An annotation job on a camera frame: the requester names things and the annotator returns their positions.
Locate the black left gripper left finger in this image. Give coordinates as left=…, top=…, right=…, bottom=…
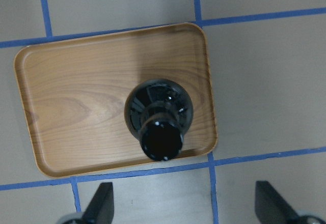
left=81, top=182, right=114, bottom=224

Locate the dark wine bottle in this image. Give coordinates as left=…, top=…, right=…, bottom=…
left=124, top=79, right=194, bottom=161

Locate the wooden tray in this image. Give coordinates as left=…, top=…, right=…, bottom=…
left=14, top=23, right=218, bottom=178

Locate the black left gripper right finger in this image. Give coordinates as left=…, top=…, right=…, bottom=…
left=255, top=181, right=302, bottom=224

